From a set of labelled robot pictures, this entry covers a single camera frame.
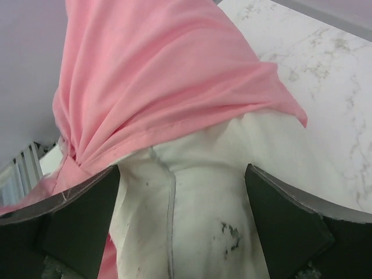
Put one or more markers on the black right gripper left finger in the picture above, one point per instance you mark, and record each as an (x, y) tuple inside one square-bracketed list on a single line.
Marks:
[(62, 236)]

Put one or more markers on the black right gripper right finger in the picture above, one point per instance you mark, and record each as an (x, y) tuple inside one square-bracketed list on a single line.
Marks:
[(304, 236)]

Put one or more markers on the white pillow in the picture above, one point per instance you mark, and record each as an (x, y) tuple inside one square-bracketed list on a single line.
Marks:
[(182, 210)]

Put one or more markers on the pink satin pillowcase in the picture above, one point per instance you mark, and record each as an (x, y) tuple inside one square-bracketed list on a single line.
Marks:
[(136, 74)]

